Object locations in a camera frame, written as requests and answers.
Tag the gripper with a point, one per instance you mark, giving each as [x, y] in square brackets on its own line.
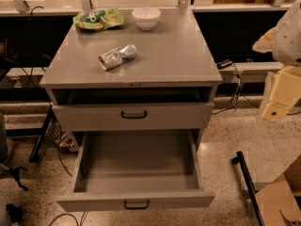
[289, 40]

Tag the grey drawer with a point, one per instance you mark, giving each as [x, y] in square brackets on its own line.
[136, 170]
[133, 117]

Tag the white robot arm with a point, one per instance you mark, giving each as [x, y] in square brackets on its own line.
[284, 42]

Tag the grey drawer cabinet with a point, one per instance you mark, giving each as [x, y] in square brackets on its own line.
[172, 65]

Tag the black power adapter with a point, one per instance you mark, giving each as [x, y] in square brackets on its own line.
[224, 64]

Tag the black metal stand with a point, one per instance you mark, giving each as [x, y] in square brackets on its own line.
[240, 159]

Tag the cardboard box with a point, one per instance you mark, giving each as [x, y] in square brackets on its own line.
[277, 201]

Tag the white bowl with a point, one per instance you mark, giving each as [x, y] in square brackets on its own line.
[146, 18]

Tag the crushed silver can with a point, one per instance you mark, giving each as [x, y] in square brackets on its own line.
[117, 56]

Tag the green chip bag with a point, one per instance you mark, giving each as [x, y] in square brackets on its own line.
[99, 19]

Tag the black chair leg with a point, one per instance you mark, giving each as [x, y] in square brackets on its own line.
[34, 156]

